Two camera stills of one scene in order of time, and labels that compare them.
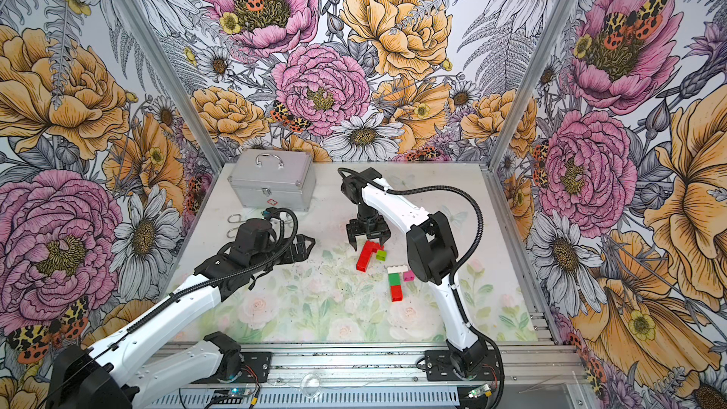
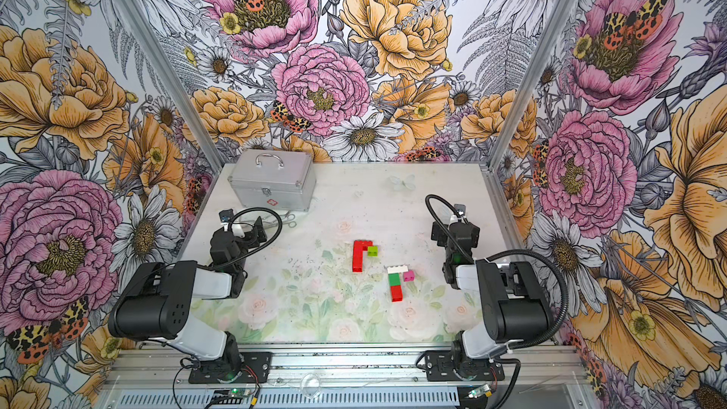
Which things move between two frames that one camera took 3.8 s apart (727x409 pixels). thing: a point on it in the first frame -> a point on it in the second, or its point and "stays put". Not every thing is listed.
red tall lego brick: (396, 293) stays put
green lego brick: (395, 279) stays put
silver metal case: (274, 178) stays put
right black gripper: (383, 232) -> (441, 240)
